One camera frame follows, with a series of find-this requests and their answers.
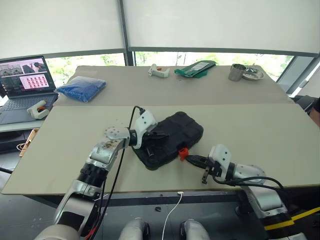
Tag wide white roller blind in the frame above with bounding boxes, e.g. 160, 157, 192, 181
121, 0, 320, 55

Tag open laptop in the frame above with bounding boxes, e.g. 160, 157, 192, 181
0, 55, 60, 126

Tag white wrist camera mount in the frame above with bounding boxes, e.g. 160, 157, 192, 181
133, 109, 159, 147
207, 143, 232, 181

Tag blue plastic bag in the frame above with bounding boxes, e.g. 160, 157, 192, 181
55, 75, 107, 104

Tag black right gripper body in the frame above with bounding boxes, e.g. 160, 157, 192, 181
201, 158, 223, 186

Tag light wooden crate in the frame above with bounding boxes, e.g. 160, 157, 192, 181
19, 127, 41, 159

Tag white orange glue gun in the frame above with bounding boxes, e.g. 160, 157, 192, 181
26, 99, 55, 120

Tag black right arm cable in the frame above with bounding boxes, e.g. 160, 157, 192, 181
216, 175, 301, 216

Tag black plastic tool case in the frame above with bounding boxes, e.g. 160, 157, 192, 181
131, 111, 204, 172

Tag white cable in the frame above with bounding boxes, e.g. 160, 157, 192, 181
160, 190, 185, 240

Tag steel dish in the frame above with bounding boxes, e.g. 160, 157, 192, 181
242, 65, 265, 82

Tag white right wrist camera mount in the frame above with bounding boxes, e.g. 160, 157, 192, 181
207, 143, 232, 181

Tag steel cup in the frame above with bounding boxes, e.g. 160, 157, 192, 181
227, 63, 247, 82

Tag green foil packets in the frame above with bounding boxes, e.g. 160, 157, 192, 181
173, 60, 217, 79

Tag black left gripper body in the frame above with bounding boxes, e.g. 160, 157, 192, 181
139, 130, 161, 158

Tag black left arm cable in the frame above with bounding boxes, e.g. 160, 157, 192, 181
84, 105, 146, 240

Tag white orange plastic gadget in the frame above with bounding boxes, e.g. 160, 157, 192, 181
147, 63, 171, 79

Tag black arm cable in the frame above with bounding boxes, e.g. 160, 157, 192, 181
84, 105, 146, 240
216, 175, 301, 216

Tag bystander in black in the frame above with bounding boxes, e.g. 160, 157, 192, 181
294, 94, 320, 119

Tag grey rounded robot leg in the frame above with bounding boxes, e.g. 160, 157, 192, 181
179, 218, 211, 240
117, 217, 152, 240

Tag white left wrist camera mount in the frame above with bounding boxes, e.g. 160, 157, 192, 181
133, 109, 159, 147

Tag white side table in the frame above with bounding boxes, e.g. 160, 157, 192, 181
0, 118, 45, 134

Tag grey window mullion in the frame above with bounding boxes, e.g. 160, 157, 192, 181
117, 0, 137, 67

